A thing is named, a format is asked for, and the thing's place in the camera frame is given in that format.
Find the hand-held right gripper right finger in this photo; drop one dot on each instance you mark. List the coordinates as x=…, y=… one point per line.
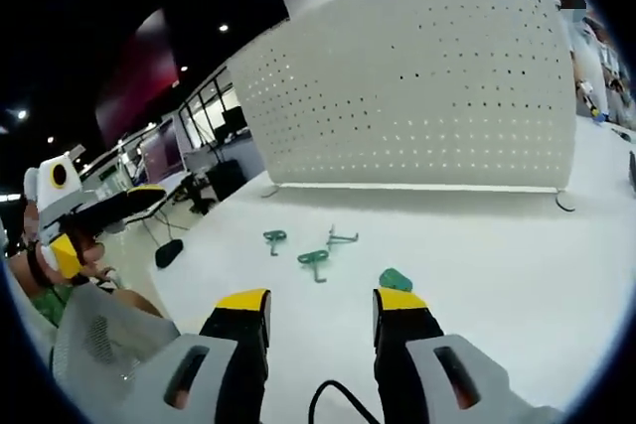
x=407, y=339

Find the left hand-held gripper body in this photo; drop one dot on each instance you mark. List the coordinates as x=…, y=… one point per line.
x=49, y=195

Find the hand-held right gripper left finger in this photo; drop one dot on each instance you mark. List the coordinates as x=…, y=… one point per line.
x=233, y=344

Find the green hook assembly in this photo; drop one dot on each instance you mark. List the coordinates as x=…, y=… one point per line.
x=395, y=279
x=274, y=237
x=312, y=258

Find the grey metal hook assembly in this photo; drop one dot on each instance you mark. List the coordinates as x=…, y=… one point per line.
x=343, y=239

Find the white perforated mounting plate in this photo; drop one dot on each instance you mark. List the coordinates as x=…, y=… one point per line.
x=397, y=96

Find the person's left hand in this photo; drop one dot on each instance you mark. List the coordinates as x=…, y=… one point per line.
x=92, y=252

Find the black wristband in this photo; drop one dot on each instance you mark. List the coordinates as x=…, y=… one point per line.
x=36, y=265

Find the person's green clothing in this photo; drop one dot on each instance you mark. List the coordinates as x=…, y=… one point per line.
x=47, y=307

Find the black oval object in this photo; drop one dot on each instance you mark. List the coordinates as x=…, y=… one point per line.
x=168, y=253

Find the person's leg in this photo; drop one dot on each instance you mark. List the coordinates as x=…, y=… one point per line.
x=139, y=302

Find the grey mesh chair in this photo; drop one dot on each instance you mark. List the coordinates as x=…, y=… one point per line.
x=109, y=339

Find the black monitor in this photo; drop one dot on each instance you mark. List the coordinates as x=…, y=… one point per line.
x=233, y=121

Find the small blue object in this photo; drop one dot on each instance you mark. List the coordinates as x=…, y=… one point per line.
x=601, y=117

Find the red wall screen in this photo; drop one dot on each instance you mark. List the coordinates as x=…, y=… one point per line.
x=139, y=86

